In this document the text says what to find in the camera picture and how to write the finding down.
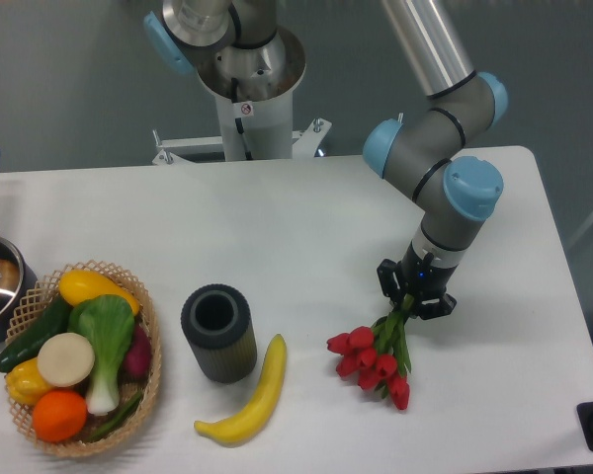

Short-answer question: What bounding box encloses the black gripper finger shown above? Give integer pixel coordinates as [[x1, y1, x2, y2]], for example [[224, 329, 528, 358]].
[[377, 259, 407, 309], [410, 293, 457, 320]]

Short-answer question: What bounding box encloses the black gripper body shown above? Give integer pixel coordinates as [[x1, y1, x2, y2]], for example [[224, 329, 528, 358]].
[[395, 246, 457, 302]]

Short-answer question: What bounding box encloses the red tulip bouquet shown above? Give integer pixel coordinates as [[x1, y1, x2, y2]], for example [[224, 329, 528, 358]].
[[326, 295, 414, 411]]

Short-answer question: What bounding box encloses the yellow banana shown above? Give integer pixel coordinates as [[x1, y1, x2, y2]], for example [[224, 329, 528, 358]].
[[194, 334, 288, 446]]

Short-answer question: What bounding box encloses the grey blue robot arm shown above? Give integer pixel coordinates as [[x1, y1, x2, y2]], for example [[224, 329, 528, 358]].
[[143, 1, 508, 320]]

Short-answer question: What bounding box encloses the dark grey ribbed vase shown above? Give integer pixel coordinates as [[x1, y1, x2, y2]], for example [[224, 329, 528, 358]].
[[181, 283, 257, 384]]

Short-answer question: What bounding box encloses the purple red radish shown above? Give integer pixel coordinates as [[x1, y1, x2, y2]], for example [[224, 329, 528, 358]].
[[123, 325, 152, 379]]

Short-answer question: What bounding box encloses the green bok choy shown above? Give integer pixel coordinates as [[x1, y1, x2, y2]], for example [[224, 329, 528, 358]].
[[68, 294, 134, 416]]

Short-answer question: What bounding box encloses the green bean pod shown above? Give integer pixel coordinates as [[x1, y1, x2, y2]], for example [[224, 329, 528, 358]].
[[85, 391, 143, 442]]

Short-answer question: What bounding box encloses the yellow squash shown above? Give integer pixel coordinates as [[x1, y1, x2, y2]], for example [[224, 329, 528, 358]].
[[58, 270, 140, 316]]

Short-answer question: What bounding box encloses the beige round bread slice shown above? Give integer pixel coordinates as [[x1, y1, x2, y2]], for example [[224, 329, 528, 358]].
[[37, 333, 95, 388]]

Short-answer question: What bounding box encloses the dark green cucumber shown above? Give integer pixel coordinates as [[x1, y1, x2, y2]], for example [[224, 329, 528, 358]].
[[0, 296, 72, 373]]

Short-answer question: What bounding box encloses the woven wicker basket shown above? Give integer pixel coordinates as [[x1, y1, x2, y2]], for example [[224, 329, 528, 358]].
[[6, 260, 162, 458]]

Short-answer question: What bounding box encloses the orange fruit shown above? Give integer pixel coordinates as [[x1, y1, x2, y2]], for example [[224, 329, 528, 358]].
[[33, 390, 88, 442]]

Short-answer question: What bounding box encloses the yellow bell pepper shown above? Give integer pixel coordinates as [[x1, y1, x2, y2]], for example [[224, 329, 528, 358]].
[[5, 357, 54, 406]]

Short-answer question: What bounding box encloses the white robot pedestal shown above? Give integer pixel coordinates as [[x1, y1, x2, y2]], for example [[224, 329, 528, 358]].
[[152, 87, 332, 165]]

